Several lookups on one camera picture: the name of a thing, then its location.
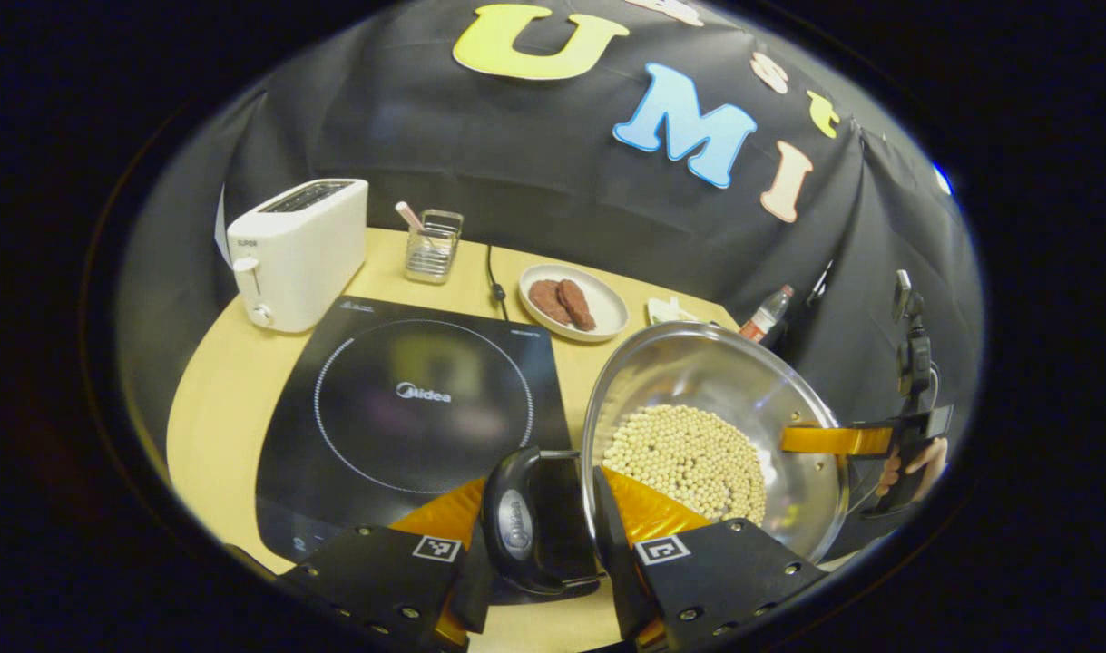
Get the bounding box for pile of soybeans in pot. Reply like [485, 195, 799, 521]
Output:
[602, 404, 768, 527]

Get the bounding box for white toaster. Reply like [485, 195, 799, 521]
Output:
[226, 178, 370, 334]

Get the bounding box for white oval plate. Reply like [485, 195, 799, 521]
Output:
[518, 263, 630, 343]

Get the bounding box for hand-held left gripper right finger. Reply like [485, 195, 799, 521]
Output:
[592, 465, 830, 652]

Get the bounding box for black induction cooktop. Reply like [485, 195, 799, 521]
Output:
[255, 295, 599, 606]

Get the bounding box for white divided dish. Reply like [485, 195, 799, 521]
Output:
[646, 297, 700, 326]

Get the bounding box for wire mesh basket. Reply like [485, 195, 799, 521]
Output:
[404, 209, 465, 286]

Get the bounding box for stainless steel pot black handles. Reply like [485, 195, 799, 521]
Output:
[480, 320, 851, 599]

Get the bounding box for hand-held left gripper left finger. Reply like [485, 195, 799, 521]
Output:
[276, 476, 499, 652]

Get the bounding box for clear water bottle red label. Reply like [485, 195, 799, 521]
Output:
[739, 284, 795, 346]

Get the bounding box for brown meat piece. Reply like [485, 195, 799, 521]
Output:
[527, 279, 573, 327]
[557, 278, 597, 332]

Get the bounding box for black backdrop cloth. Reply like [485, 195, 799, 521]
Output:
[117, 0, 984, 454]

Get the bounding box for black power cable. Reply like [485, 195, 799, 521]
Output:
[485, 243, 511, 321]

